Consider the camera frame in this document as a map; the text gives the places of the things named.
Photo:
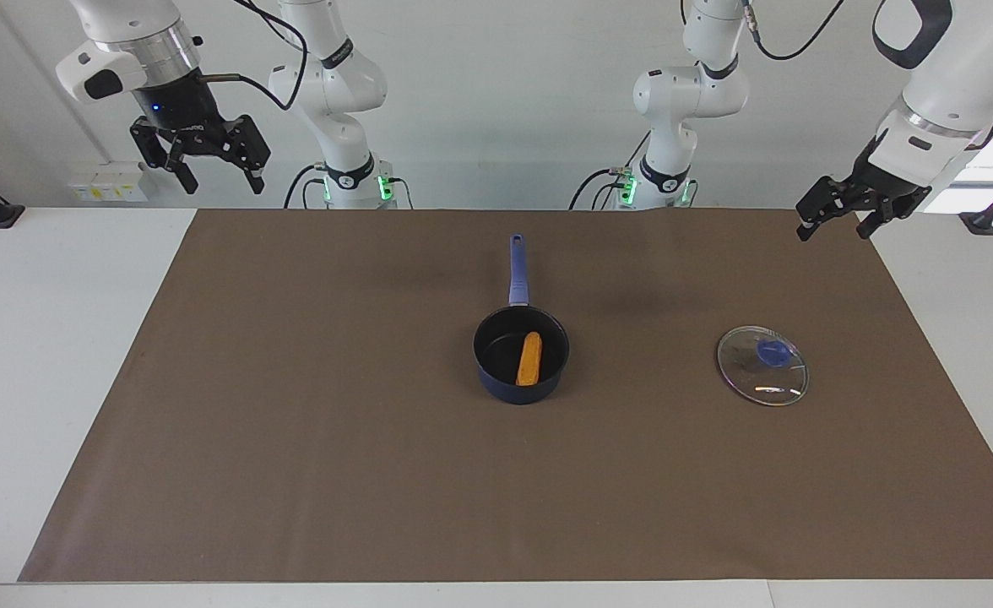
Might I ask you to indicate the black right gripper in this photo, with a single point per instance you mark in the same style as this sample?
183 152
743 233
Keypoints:
180 110

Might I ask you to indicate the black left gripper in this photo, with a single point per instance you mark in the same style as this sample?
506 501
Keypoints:
889 181

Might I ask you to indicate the glass lid with blue knob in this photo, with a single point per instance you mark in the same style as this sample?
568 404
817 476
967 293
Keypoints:
762 380

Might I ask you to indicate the yellow corn cob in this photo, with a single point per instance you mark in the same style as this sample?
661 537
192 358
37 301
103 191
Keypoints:
529 359

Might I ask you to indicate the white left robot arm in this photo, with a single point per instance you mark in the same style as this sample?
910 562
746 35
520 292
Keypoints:
952 76

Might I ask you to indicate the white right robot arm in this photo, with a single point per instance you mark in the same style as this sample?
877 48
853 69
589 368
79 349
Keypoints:
336 76

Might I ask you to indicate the brown table mat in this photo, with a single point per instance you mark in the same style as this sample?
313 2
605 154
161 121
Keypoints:
294 473

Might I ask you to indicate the white wall socket box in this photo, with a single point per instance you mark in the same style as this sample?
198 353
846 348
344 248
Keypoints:
112 181

